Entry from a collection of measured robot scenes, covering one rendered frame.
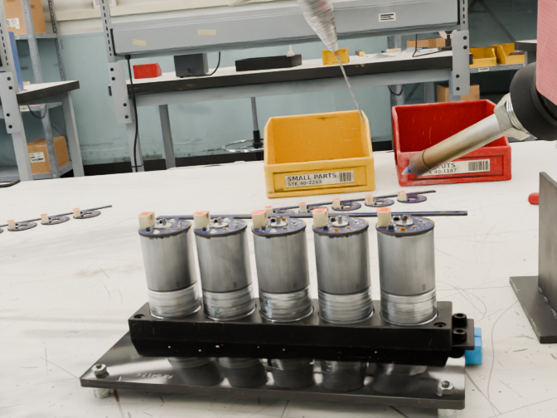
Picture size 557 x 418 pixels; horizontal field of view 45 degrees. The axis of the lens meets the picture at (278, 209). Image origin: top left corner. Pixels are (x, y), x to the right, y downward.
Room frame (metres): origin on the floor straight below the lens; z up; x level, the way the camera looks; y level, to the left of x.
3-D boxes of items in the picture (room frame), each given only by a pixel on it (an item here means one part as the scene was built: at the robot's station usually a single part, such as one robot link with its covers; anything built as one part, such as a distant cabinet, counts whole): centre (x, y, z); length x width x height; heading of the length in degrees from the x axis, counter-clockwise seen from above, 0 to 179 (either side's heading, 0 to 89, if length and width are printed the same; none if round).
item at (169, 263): (0.31, 0.05, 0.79); 0.02 x 0.02 x 0.05
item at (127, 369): (0.28, 0.01, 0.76); 0.16 x 0.07 x 0.01; 74
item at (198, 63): (2.80, 0.30, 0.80); 0.15 x 0.12 x 0.10; 177
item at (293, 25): (2.62, -0.08, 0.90); 1.30 x 0.06 x 0.12; 86
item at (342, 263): (0.28, -0.03, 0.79); 0.02 x 0.02 x 0.05
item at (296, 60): (2.86, -0.02, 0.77); 0.24 x 0.16 x 0.04; 72
